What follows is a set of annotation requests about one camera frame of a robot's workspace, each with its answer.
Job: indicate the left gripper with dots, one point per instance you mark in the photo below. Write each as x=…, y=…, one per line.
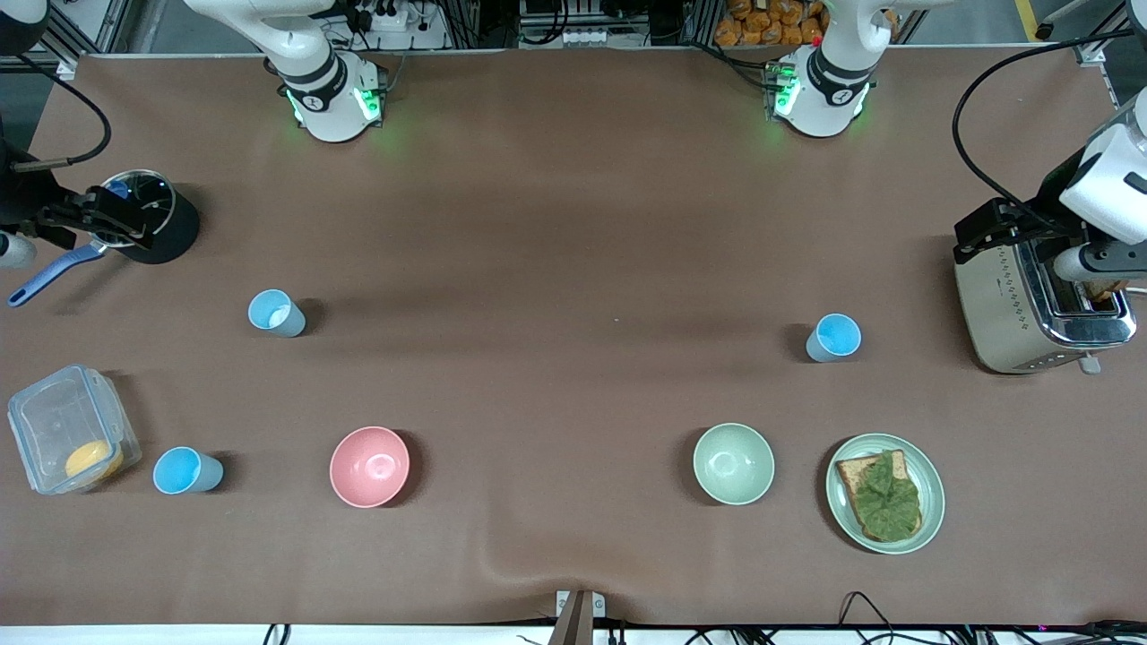
x=1050, y=220

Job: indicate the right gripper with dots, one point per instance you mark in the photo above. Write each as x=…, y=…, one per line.
x=23, y=202

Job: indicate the blue plastic cup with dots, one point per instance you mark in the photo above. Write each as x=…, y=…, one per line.
x=179, y=471
x=835, y=337
x=273, y=313

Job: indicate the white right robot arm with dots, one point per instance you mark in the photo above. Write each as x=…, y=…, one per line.
x=327, y=98

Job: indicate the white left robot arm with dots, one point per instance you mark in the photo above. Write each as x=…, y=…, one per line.
x=829, y=98

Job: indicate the glass lid with blue knob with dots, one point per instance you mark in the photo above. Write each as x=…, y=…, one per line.
x=148, y=193

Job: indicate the silver beige toaster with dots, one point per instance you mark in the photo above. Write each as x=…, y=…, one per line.
x=1004, y=313

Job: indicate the brown bread slice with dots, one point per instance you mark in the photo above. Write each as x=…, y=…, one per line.
x=1107, y=289

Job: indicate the clear plastic container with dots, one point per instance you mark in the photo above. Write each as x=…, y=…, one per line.
x=54, y=421

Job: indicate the orange round food piece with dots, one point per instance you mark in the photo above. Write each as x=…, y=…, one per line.
x=92, y=460

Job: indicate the pale green plate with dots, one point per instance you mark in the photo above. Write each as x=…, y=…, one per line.
x=932, y=493

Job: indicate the green lettuce leaf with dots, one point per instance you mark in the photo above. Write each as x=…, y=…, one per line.
x=887, y=497

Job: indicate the toast slice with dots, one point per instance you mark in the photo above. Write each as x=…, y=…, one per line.
x=849, y=479

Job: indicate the bag of orange buns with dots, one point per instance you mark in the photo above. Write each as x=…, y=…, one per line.
x=771, y=22

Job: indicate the pale green bowl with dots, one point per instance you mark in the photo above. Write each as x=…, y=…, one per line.
x=733, y=463

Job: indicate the white power strip with plugs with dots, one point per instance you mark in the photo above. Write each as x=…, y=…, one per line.
x=390, y=18

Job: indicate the pink bowl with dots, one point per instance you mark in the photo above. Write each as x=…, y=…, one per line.
x=369, y=466

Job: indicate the brown table cover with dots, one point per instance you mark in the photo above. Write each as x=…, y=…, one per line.
x=573, y=269

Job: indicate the small white power strip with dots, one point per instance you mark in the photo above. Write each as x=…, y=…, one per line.
x=584, y=38

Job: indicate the grey metal bracket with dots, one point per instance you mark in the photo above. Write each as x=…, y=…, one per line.
x=578, y=614

